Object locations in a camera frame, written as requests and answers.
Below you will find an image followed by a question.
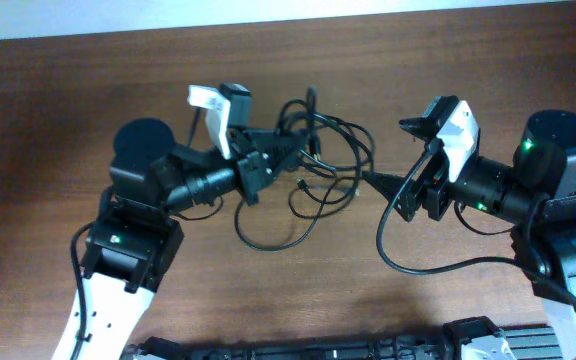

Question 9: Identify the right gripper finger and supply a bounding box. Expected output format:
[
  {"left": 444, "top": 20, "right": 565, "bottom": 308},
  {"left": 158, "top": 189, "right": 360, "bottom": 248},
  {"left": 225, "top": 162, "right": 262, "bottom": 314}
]
[
  {"left": 399, "top": 117, "right": 441, "bottom": 142},
  {"left": 362, "top": 171, "right": 420, "bottom": 220}
]

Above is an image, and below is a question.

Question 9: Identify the thin black USB cable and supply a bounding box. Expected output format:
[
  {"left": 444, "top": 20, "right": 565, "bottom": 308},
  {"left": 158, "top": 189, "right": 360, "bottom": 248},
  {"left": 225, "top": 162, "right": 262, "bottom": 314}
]
[{"left": 286, "top": 174, "right": 362, "bottom": 220}]

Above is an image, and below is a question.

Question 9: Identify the thick black USB cable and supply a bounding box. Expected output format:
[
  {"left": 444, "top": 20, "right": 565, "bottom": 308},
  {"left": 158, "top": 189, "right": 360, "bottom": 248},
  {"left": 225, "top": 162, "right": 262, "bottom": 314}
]
[{"left": 232, "top": 85, "right": 377, "bottom": 253}]

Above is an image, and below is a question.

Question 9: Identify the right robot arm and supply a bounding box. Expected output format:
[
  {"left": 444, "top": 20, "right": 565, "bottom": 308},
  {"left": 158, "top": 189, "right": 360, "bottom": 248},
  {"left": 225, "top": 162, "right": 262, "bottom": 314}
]
[{"left": 363, "top": 108, "right": 576, "bottom": 359}]

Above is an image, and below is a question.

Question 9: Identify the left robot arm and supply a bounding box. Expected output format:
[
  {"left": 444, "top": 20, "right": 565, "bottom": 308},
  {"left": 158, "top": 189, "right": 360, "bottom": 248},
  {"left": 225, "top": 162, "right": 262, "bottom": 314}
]
[{"left": 53, "top": 118, "right": 307, "bottom": 359}]

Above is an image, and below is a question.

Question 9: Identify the right camera cable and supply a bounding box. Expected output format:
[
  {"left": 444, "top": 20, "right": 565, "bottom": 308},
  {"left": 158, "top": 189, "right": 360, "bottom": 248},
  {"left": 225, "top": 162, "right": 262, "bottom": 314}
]
[{"left": 375, "top": 139, "right": 576, "bottom": 336}]

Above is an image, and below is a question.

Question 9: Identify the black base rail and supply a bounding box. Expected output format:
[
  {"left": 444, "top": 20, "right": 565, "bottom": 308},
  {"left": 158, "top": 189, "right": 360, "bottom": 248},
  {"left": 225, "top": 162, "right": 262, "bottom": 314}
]
[{"left": 121, "top": 316, "right": 563, "bottom": 360}]

